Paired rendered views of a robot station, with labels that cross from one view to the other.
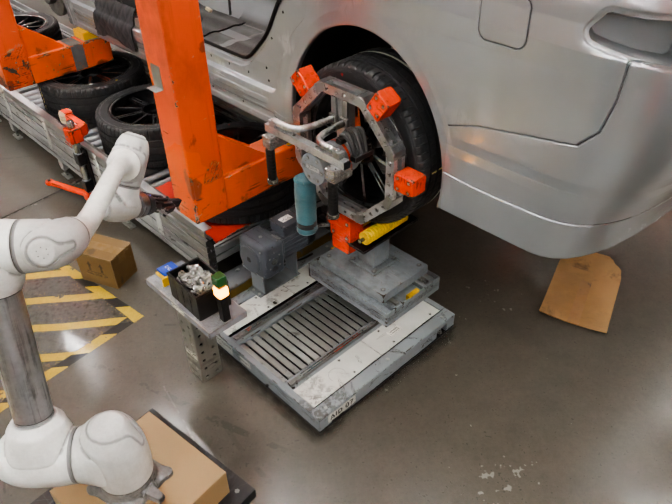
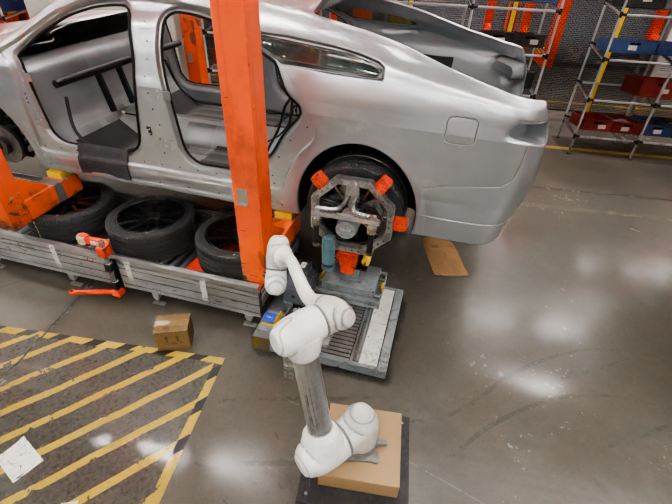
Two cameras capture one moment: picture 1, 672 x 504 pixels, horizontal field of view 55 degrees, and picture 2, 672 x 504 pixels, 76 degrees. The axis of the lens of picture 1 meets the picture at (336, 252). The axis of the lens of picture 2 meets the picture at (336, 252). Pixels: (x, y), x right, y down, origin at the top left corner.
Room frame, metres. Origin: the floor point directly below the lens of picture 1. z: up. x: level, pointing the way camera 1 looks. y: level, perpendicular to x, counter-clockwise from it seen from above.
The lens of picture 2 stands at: (0.26, 1.32, 2.31)
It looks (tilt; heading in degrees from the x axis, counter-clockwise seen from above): 36 degrees down; 327
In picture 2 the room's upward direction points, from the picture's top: 3 degrees clockwise
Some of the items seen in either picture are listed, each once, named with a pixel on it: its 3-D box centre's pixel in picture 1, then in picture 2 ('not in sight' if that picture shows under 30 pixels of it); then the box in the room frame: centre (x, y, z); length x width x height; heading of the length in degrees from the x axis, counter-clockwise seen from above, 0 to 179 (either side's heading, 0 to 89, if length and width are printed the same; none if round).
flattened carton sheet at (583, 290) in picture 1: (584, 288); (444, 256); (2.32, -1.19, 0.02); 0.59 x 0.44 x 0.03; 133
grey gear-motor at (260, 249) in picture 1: (286, 250); (303, 284); (2.36, 0.23, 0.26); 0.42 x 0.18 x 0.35; 133
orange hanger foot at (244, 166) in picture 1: (260, 147); (277, 225); (2.55, 0.32, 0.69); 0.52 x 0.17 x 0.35; 133
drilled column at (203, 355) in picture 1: (199, 335); (293, 352); (1.87, 0.56, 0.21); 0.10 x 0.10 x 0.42; 43
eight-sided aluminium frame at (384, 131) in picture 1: (346, 152); (351, 216); (2.20, -0.05, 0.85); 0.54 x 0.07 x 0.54; 43
